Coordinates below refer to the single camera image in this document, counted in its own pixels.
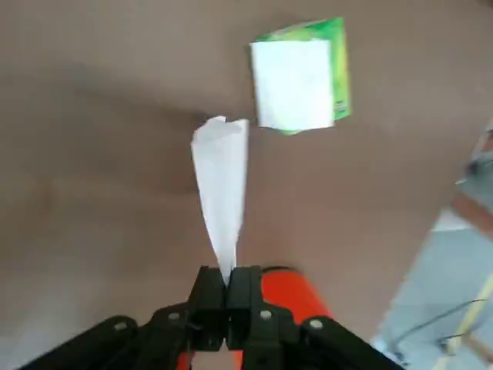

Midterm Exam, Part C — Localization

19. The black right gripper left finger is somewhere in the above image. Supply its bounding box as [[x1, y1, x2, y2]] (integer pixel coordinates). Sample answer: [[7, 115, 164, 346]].
[[17, 266, 228, 370]]

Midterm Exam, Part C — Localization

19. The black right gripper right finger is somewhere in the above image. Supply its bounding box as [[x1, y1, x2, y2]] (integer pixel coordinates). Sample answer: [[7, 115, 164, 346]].
[[226, 265, 401, 370]]

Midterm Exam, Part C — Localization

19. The white paper tissue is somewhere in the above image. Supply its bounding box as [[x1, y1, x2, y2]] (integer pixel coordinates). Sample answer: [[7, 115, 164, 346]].
[[190, 115, 250, 286], [250, 38, 335, 130]]

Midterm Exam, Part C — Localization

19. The orange round bin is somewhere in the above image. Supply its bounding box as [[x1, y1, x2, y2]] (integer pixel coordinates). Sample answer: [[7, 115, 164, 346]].
[[175, 264, 337, 370]]

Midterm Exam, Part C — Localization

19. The green tissue pack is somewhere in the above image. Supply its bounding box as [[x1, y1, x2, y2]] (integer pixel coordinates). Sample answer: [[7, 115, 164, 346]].
[[249, 15, 352, 136]]

